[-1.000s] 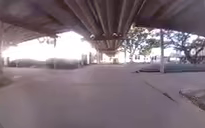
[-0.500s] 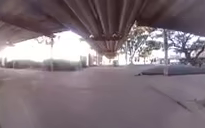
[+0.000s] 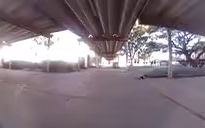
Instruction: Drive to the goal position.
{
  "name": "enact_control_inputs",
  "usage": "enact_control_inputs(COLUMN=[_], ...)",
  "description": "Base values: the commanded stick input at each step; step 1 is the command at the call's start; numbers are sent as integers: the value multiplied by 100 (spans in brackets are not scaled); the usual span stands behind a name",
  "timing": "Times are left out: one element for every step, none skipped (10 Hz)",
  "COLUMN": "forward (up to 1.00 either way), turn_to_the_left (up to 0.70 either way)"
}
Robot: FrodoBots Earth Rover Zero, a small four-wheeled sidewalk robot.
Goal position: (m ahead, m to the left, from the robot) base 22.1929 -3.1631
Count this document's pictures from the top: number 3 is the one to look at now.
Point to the large spreading tree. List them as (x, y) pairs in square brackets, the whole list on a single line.
[(189, 45)]

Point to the canopy support pole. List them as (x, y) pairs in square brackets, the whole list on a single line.
[(170, 53), (126, 56), (48, 55)]

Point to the concrete path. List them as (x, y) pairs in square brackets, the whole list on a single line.
[(90, 100)]

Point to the low hedge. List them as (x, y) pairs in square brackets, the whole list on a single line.
[(40, 65)]

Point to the walkway canopy roof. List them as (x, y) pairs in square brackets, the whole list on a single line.
[(103, 20)]

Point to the grass patch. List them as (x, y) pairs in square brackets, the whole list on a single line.
[(180, 71)]

